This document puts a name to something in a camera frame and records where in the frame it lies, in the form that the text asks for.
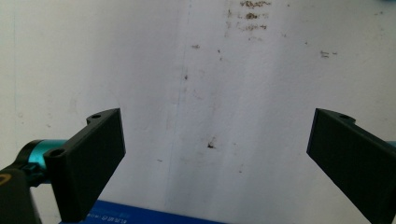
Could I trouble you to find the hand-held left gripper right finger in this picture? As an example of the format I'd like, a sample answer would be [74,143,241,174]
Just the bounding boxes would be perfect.
[305,107,396,224]

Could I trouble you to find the blue printed box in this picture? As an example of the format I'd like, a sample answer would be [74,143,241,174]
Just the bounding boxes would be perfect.
[59,199,226,224]

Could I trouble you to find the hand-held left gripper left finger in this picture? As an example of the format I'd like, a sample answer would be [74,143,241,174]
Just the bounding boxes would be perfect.
[43,107,127,223]

